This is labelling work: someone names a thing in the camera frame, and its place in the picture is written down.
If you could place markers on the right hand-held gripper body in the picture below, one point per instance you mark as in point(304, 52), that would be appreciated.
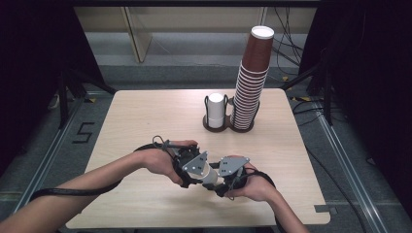
point(231, 166)

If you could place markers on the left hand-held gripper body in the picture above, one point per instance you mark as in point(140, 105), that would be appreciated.
point(194, 163)

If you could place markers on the dark wooden cup holder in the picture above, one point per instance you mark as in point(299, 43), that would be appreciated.
point(228, 125)

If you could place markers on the stack of white paper cups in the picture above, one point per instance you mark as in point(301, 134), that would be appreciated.
point(216, 110)

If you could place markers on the stack of brown paper cups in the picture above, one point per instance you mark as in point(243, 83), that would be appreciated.
point(246, 106)

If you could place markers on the person's right hand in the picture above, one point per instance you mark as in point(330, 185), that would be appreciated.
point(259, 189)

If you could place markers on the person's left hand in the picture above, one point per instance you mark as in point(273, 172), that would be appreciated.
point(158, 160)

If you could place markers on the grey tape strip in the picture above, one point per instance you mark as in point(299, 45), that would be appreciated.
point(325, 209)

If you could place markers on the yellow tape mark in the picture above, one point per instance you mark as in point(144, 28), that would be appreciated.
point(90, 100)
point(285, 78)

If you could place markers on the black tripod stand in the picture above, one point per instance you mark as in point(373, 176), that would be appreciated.
point(327, 97)
point(63, 97)

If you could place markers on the beige partition panel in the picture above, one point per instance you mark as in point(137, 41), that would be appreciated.
point(139, 39)

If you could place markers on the dark curtain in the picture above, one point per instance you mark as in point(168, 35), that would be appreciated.
point(372, 81)
point(32, 64)

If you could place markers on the metal floor rail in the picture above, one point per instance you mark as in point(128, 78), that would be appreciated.
point(42, 174)
point(350, 174)

